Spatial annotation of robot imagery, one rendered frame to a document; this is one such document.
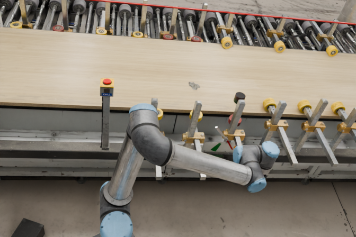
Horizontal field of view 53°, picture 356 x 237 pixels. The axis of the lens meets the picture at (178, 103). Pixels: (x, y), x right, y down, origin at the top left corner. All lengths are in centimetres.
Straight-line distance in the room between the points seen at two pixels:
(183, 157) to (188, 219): 147
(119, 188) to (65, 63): 111
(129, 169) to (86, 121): 85
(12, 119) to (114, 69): 71
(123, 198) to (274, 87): 140
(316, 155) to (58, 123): 173
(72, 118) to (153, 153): 112
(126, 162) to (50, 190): 143
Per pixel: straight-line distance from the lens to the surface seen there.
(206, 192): 301
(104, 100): 196
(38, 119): 243
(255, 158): 174
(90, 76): 243
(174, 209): 287
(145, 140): 135
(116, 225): 178
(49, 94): 231
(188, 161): 143
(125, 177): 167
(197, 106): 202
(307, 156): 259
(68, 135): 244
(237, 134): 226
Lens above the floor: 244
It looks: 42 degrees down
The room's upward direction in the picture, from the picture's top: 12 degrees clockwise
